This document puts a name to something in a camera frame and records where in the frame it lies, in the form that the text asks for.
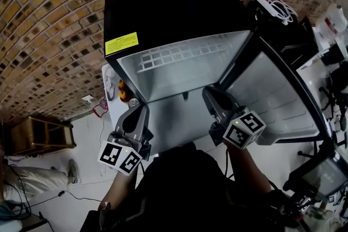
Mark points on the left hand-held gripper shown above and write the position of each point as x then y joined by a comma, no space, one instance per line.
114,156

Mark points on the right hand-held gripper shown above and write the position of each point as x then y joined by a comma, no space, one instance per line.
244,130

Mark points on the white power strip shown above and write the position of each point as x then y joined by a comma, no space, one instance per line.
265,4

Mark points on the person's black clothed body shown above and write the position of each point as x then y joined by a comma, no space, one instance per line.
185,187

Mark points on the person's left forearm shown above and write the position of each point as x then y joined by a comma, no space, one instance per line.
119,190

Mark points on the black mini fridge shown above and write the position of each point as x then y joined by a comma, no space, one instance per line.
168,13

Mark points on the white wall socket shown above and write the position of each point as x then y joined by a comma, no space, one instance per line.
87,98

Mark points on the black power adapter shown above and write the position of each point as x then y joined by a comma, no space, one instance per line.
61,193

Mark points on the wooden shelf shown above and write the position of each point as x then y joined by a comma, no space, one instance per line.
32,138

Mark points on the orange sauce bottle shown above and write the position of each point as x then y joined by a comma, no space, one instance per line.
122,85
124,96

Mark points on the person's right forearm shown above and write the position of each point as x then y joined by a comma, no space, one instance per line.
244,165

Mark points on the black cabinet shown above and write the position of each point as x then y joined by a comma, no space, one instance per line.
296,43

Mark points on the black field monitor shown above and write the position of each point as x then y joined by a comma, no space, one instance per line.
318,176

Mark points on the white container red label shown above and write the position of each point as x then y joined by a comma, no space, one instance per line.
330,23

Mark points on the red drink can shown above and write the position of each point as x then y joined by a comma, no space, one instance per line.
134,102

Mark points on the white plastic bag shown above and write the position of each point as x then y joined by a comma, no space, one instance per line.
110,84

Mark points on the white table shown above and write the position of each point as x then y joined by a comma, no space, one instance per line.
114,104

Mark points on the white wire fridge shelf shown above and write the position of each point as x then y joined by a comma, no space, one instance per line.
163,58

